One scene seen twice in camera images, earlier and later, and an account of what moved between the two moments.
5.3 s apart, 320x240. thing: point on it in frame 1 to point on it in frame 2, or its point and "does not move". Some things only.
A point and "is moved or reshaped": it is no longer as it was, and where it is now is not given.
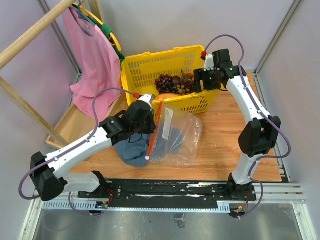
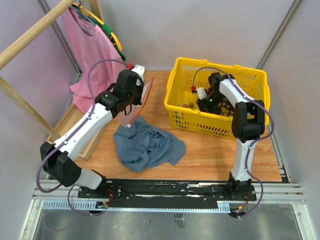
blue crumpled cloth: x=133 y=151 does not move
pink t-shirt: x=99 y=64 does not move
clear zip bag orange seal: x=176 y=138 is moved or reshaped
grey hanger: x=82 y=14 does not move
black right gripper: x=200 y=75 to x=203 y=107
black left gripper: x=152 y=126 to x=140 y=87
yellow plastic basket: x=140 y=71 to x=182 y=111
